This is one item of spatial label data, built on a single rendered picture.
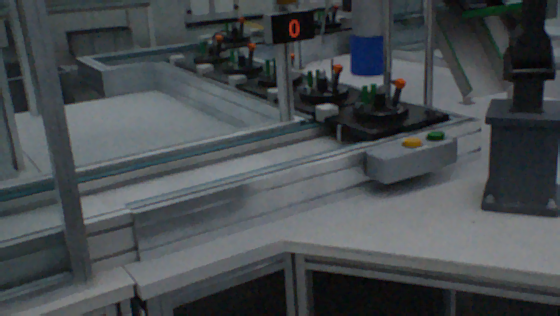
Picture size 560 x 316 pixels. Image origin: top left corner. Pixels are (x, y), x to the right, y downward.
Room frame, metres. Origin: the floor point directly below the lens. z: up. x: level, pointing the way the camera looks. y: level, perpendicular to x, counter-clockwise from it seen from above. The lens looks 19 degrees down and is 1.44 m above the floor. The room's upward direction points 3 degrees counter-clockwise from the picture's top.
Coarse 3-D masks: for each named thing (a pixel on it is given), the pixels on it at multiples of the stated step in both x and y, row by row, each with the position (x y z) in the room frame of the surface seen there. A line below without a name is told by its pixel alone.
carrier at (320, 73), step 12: (324, 72) 1.85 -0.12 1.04; (312, 84) 1.89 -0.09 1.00; (324, 84) 1.84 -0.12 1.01; (300, 96) 1.84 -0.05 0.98; (312, 96) 1.80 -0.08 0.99; (324, 96) 1.79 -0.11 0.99; (336, 96) 1.80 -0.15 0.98; (348, 96) 1.84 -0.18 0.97; (360, 96) 1.83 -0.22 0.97; (300, 108) 1.74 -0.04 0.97; (312, 108) 1.73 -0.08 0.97
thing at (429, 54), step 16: (384, 0) 1.92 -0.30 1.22; (432, 0) 1.77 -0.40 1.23; (384, 16) 1.92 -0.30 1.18; (432, 16) 1.77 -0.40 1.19; (384, 32) 1.92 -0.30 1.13; (432, 32) 1.77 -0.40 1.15; (384, 48) 1.92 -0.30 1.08; (432, 48) 1.77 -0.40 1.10; (384, 64) 1.92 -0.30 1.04; (432, 64) 1.77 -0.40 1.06; (384, 80) 1.92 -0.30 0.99; (432, 80) 1.77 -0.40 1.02; (432, 96) 1.77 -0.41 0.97
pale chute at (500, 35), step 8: (496, 16) 1.92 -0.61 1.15; (504, 16) 1.93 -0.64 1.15; (512, 16) 1.92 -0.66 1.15; (520, 16) 1.89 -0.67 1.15; (488, 24) 1.90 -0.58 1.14; (496, 24) 1.90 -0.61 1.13; (504, 24) 1.91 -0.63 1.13; (512, 24) 1.91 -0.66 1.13; (496, 32) 1.88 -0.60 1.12; (504, 32) 1.89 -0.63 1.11; (496, 40) 1.86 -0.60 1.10; (504, 40) 1.86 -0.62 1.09; (504, 48) 1.84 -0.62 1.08
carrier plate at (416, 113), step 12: (348, 108) 1.71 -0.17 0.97; (420, 108) 1.67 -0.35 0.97; (324, 120) 1.64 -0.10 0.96; (336, 120) 1.61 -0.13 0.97; (348, 120) 1.60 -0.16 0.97; (360, 120) 1.59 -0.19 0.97; (408, 120) 1.57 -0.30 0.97; (420, 120) 1.56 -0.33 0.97; (432, 120) 1.57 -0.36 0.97; (444, 120) 1.59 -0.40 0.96; (360, 132) 1.51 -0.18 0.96; (372, 132) 1.49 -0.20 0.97; (384, 132) 1.49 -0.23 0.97; (396, 132) 1.51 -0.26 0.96
